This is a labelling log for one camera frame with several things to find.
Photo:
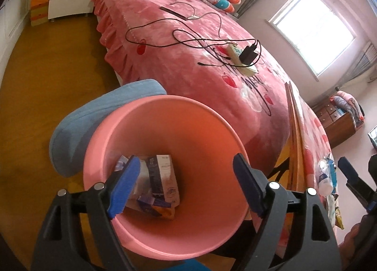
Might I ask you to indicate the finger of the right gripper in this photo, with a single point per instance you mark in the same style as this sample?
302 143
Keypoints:
361 190

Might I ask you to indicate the black gold coffee sachet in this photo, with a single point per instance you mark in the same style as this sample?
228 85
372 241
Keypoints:
339 219

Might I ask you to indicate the blue white bag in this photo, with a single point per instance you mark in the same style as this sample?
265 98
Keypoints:
332 167

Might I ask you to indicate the large pale blue-feather bag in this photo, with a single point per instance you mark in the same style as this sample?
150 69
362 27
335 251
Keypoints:
331 209

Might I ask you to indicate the white blue plastic bottle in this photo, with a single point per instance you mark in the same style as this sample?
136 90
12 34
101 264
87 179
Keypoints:
324 180

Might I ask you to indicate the red snack bag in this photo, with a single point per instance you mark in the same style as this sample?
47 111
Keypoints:
135 181

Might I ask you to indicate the orange bread wrapper pack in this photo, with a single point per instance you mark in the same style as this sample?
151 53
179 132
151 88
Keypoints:
152 206

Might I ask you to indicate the pink plastic trash bin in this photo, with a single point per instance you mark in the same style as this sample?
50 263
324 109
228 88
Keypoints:
202 146

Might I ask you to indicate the bedroom window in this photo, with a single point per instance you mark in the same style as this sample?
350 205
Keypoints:
317 33

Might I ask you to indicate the person's right hand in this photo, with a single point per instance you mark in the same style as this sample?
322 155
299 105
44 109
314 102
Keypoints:
358 250

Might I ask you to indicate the brown wooden dresser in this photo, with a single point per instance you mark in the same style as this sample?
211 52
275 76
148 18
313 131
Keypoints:
338 123

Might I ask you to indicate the red checked plastic tablecloth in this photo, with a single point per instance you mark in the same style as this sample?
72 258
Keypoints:
296 168

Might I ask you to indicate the folded blankets pile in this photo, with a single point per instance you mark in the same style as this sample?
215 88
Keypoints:
348 103

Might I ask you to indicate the blue fabric stool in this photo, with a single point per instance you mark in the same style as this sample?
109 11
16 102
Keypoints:
70 139

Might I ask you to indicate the black power adapter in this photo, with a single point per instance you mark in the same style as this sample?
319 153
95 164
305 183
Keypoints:
249 56

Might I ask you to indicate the white power strip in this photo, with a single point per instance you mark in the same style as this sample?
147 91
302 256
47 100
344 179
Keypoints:
233 52

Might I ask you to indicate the lower cartoon bolster pillow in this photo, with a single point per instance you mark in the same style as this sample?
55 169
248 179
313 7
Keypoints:
222 5

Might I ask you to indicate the pink bed with bedspread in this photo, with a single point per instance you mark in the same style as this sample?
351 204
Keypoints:
188 58

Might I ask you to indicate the white built-in wardrobe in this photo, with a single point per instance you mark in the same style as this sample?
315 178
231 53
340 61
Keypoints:
13 13

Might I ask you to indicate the black phone on bed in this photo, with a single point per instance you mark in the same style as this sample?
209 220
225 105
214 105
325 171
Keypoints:
172 12

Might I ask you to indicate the orange boxes beside cabinet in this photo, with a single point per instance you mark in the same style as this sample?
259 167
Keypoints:
39 12

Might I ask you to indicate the wall mounted television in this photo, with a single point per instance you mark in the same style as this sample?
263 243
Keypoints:
372 135

